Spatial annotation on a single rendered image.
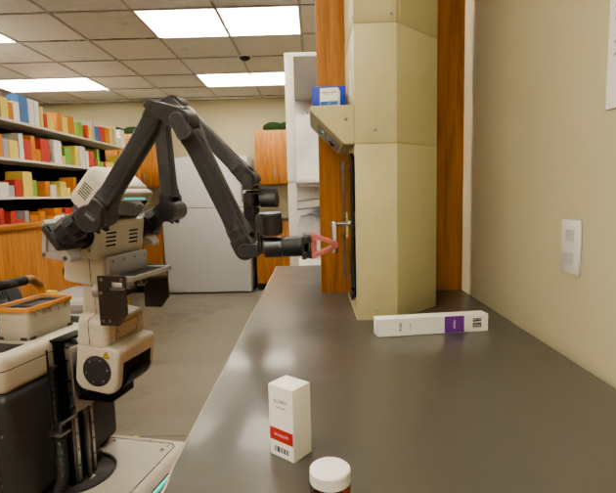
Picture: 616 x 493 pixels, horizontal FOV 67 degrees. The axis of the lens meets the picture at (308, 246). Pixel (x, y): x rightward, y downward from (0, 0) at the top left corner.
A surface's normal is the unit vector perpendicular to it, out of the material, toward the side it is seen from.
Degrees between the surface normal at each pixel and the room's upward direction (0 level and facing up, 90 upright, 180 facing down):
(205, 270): 90
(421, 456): 0
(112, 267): 90
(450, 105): 90
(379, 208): 90
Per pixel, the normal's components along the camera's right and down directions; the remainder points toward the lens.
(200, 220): -0.01, 0.11
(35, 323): 0.98, 0.04
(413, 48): 0.70, 0.06
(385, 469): -0.03, -0.99
